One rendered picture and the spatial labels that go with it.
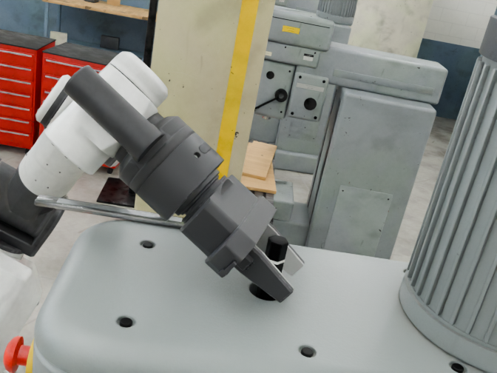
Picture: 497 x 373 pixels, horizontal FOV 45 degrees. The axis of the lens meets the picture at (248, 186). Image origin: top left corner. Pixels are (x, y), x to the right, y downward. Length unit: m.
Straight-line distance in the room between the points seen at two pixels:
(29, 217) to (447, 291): 0.71
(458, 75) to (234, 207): 9.88
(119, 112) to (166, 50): 1.76
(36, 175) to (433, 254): 0.62
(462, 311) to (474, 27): 9.79
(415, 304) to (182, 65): 1.79
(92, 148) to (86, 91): 0.06
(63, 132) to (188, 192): 0.14
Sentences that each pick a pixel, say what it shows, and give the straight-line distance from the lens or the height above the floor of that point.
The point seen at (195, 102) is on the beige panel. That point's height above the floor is 1.59.
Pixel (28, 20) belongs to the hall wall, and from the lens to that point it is 10.14.
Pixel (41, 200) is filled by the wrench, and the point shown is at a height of 1.90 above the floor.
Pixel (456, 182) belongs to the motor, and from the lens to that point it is 0.60.
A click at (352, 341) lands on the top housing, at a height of 1.89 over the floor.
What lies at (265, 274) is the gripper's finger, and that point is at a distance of 0.59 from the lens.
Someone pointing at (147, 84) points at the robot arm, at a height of 2.08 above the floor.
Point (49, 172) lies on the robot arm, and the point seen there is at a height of 1.84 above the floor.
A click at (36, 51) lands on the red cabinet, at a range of 5.49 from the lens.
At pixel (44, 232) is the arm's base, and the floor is 1.70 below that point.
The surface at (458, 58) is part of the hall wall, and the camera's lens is 10.35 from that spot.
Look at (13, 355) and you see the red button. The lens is 0.72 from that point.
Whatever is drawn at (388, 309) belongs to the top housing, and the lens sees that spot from 0.67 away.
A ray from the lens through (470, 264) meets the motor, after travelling 0.60.
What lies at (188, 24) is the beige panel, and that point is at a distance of 2.29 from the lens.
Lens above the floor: 2.23
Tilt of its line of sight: 23 degrees down
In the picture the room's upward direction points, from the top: 11 degrees clockwise
